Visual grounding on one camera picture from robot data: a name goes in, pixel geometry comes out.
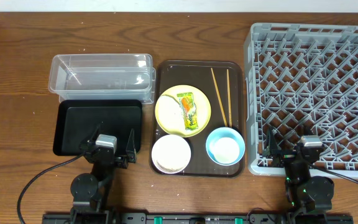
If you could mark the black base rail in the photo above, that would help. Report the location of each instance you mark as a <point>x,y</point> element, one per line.
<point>141,218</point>

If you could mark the green orange snack wrapper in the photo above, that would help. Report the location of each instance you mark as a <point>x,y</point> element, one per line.
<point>188,106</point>

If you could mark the light blue bowl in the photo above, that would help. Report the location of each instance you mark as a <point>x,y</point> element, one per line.
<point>221,133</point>

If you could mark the white napkin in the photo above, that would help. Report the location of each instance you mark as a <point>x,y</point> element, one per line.
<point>169,114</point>

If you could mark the grey dishwasher rack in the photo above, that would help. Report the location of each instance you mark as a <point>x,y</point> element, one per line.
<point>302,76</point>

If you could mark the clear plastic bin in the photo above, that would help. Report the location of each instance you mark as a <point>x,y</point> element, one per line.
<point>103,77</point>

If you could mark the yellow plate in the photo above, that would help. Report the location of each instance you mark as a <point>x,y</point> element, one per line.
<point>203,107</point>

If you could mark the left wooden chopstick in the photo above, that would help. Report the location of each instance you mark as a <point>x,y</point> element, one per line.
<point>218,97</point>

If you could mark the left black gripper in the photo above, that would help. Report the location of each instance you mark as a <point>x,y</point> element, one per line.
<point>110,157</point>

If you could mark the pink white bowl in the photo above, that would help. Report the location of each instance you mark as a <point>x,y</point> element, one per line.
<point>171,154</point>

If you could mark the black plastic tray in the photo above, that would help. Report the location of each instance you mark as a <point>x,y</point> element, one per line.
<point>77,120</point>

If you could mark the white cup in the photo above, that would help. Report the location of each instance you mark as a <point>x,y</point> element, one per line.
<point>225,150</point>

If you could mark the right wooden chopstick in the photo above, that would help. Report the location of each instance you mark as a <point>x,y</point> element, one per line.
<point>229,98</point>

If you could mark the wooden chopstick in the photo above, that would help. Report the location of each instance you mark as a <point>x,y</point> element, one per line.
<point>218,97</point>
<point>229,98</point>

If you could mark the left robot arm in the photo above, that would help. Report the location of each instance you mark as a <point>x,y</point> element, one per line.
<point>90,190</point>

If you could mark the brown serving tray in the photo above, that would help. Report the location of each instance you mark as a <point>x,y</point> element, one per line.
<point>200,74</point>

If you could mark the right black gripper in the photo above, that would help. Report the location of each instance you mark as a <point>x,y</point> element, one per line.
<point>272,149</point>

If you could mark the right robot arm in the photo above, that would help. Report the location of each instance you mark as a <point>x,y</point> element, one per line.
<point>310,196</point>

